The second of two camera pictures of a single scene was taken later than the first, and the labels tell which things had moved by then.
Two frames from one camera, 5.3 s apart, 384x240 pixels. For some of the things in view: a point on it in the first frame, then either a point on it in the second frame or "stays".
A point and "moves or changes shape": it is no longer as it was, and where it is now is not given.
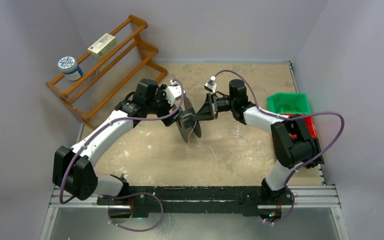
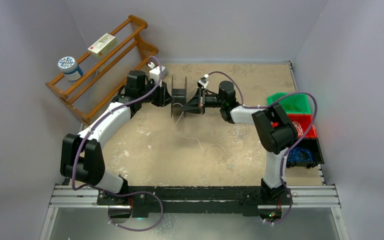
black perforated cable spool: [185, 122] moves or changes shape
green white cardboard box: [103, 45] stays
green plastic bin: [289, 103] stays
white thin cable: [199, 146] → [212, 132]
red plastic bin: [310, 122] stays
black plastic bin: [316, 150] stays
